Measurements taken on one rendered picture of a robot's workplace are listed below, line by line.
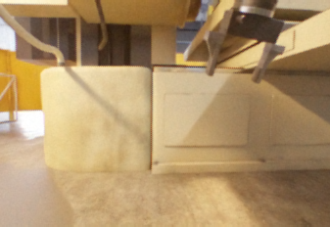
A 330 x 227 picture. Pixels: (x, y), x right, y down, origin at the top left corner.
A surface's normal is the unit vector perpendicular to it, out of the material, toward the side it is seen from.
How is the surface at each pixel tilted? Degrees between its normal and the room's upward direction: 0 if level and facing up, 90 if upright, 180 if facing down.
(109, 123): 90
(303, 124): 90
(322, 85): 90
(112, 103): 90
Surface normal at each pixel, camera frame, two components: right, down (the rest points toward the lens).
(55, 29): 0.07, 0.09
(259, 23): 0.08, 0.48
